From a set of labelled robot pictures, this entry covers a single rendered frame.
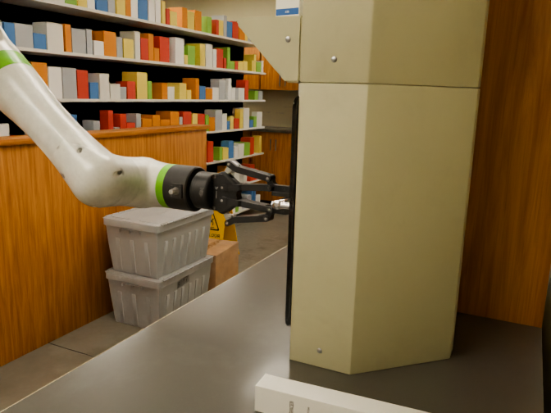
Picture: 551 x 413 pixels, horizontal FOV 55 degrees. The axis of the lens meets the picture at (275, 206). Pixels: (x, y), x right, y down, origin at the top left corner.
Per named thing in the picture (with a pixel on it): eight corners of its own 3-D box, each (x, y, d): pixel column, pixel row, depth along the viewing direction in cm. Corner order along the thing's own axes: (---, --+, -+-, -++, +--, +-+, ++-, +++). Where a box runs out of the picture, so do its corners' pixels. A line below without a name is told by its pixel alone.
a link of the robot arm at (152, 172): (141, 156, 121) (136, 205, 121) (102, 152, 109) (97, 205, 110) (193, 162, 115) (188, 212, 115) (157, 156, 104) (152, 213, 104)
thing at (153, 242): (216, 255, 354) (216, 206, 347) (159, 283, 301) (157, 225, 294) (164, 246, 372) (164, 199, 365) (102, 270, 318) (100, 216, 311)
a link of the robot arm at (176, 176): (191, 162, 114) (190, 204, 116) (157, 166, 104) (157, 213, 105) (215, 165, 112) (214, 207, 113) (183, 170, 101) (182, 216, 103)
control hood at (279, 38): (359, 87, 112) (362, 37, 110) (298, 82, 83) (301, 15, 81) (308, 86, 116) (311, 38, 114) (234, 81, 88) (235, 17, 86)
